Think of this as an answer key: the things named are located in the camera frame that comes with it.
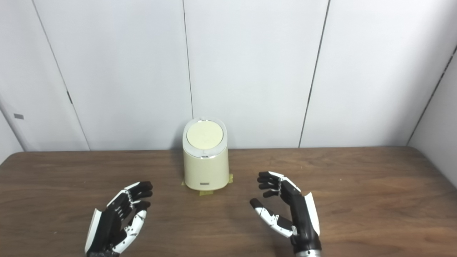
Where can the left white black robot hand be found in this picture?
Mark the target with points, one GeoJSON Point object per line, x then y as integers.
{"type": "Point", "coordinates": [105, 228]}

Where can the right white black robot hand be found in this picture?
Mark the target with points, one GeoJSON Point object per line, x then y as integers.
{"type": "Point", "coordinates": [303, 217]}

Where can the cream-colored trash bin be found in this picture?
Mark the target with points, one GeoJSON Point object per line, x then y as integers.
{"type": "Point", "coordinates": [206, 171]}

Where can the cream round bin lid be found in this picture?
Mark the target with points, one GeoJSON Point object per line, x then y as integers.
{"type": "Point", "coordinates": [205, 134]}

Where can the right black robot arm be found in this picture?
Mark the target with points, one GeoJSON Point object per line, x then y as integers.
{"type": "Point", "coordinates": [309, 254]}

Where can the black wall panel hinge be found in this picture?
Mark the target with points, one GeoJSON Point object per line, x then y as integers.
{"type": "Point", "coordinates": [69, 97]}

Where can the grey wall label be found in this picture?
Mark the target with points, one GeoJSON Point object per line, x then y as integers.
{"type": "Point", "coordinates": [18, 116]}

